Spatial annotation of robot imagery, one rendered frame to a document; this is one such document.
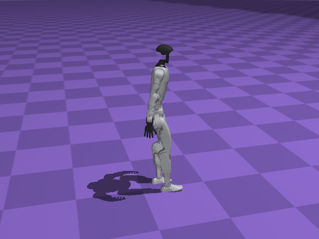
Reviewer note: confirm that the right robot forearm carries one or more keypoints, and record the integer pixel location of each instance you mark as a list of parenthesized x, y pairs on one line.
[(151, 107)]

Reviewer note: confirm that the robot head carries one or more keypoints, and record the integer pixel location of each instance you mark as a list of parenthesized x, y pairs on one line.
[(164, 50)]

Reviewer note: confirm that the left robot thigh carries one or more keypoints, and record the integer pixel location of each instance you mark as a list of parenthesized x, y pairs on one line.
[(157, 146)]

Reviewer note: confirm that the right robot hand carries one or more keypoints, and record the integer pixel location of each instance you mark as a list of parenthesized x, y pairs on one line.
[(149, 128)]

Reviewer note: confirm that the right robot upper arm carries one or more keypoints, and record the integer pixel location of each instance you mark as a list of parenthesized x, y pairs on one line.
[(158, 77)]

